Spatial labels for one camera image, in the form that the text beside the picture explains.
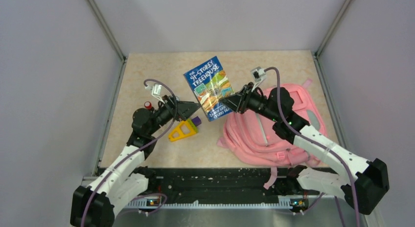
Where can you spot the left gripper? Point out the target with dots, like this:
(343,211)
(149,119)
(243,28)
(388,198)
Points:
(186,108)

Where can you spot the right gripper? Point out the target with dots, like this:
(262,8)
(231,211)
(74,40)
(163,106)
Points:
(234,101)

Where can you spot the blue treehouse book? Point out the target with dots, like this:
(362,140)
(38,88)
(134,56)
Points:
(209,83)

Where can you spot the pink backpack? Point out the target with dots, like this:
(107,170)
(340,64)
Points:
(251,138)

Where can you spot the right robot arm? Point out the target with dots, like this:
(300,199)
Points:
(361,182)

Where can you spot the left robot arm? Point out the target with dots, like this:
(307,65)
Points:
(98,204)

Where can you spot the purple cube block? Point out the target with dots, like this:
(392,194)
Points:
(196,121)

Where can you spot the green strip block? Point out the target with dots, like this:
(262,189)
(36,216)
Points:
(191,125)

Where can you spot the red black stamp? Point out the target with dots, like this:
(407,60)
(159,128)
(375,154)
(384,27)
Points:
(148,105)

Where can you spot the black base bar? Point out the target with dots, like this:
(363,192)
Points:
(221,185)

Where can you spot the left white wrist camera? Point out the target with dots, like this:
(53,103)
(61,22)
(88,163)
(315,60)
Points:
(155,90)

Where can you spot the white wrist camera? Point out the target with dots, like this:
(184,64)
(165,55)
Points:
(258,74)
(155,90)

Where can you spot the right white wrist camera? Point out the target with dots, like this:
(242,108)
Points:
(258,74)

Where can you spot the metal frame rail left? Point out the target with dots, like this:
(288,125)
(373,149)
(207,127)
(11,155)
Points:
(106,30)

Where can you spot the metal frame rail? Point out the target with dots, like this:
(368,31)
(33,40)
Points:
(318,61)
(106,30)

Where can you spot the metal frame rail right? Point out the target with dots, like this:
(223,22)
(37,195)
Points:
(318,61)

